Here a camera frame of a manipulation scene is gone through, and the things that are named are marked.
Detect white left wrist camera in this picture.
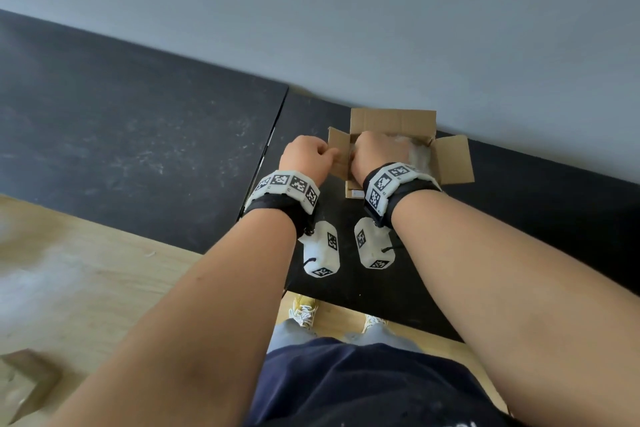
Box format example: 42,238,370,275
298,221,341,278

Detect brown cardboard box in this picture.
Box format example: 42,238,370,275
327,108,475,200

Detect person's left hand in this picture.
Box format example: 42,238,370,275
278,135,342,187

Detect yellow shoe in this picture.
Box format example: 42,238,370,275
362,314,389,335
289,294,319,330

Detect grey-blue jeans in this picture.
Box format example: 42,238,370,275
266,319,424,355

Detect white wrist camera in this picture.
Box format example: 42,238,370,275
353,217,396,271
298,221,341,278

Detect marker-printed wrist band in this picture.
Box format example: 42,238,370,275
362,162,443,229
243,170,321,238

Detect marker-printed right wrist band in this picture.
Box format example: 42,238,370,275
362,162,443,229

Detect clear plastic wrap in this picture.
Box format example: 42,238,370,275
395,135,434,178

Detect person's right hand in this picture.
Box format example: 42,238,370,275
349,131,414,187

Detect marker-printed left wrist band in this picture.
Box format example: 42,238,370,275
243,170,321,238

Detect person's right forearm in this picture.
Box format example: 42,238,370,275
391,190,640,427

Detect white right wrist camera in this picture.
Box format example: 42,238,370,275
353,217,396,271

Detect yellow left shoe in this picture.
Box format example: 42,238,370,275
289,294,319,330

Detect person's left forearm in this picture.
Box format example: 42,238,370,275
49,209,301,427

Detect navy blue shirt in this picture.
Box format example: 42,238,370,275
244,337,517,427

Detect brown cardboard scrap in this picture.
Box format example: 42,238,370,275
0,349,64,425

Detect yellow right shoe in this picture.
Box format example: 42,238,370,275
362,314,389,335

